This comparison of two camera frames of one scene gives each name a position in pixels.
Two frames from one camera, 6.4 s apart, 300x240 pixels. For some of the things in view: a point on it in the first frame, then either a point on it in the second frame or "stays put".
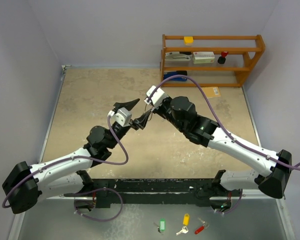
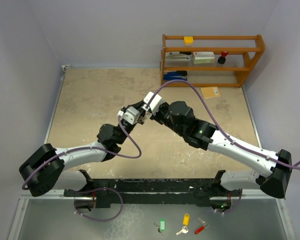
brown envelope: [211, 92] stays put
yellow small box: [188, 40] stays put
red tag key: [205, 225] stays put
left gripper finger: [128, 105] → [137, 105]
